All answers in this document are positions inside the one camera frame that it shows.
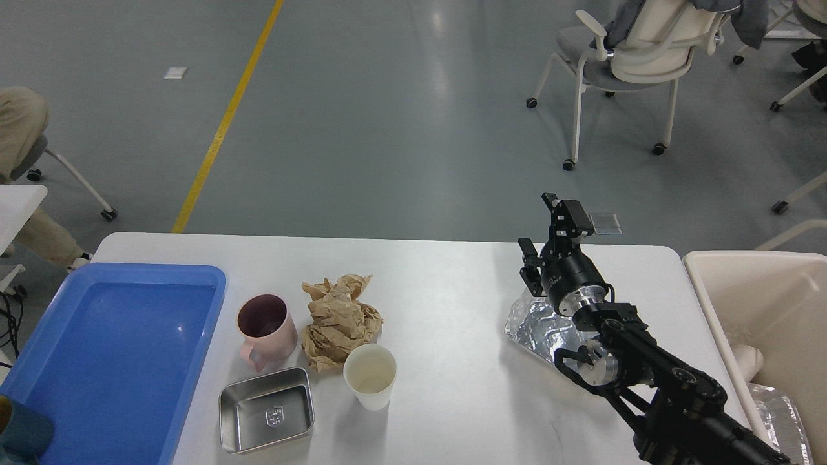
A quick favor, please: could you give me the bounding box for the white side table left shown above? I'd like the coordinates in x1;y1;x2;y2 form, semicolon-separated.
1;185;48;302

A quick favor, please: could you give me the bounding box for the pink plastic mug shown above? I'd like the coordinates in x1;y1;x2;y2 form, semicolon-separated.
236;294;298;373

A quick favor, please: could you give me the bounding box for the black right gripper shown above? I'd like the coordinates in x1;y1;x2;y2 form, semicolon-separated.
518;193;608;317

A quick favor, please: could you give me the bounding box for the grey chair left edge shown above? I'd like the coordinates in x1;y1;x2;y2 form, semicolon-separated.
8;134;118;222

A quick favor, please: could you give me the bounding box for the white floor marker tile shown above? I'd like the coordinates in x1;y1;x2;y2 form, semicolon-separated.
163;66;188;80

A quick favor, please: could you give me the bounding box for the stainless steel rectangular tray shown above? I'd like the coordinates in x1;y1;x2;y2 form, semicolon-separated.
219;367;314;454

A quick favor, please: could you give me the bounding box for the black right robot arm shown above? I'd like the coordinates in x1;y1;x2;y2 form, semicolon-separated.
514;193;791;464

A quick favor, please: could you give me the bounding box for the beige plastic bin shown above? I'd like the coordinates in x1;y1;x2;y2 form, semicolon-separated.
683;251;826;464

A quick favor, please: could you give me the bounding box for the white office chair grey seat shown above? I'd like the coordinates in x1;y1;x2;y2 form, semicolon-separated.
526;1;740;172

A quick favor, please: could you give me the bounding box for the grey jacket on chair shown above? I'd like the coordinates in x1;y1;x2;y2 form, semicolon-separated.
603;1;769;49

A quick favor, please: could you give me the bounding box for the crumpled aluminium foil container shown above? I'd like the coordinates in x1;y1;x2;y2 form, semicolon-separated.
505;287;651;369

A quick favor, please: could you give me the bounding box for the person in beige trousers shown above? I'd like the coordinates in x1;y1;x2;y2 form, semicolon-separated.
0;86;92;272

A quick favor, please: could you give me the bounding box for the floor outlet plate right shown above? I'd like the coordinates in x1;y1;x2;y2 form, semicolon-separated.
590;212;623;235

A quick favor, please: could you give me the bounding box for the foil piece in bin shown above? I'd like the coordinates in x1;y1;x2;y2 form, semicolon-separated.
748;383;814;464

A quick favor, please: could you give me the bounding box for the teal object bottom left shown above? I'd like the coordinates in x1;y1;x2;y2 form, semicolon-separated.
1;395;54;464

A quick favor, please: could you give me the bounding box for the white paper cup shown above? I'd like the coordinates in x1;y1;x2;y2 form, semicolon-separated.
343;342;398;411

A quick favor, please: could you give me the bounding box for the blue plastic tray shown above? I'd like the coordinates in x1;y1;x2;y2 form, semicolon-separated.
2;263;225;464

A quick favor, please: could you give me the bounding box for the crumpled brown paper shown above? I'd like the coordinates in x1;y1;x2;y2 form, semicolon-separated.
299;274;384;373

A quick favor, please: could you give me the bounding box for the white chair base right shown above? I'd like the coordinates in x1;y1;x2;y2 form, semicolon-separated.
732;0;827;251

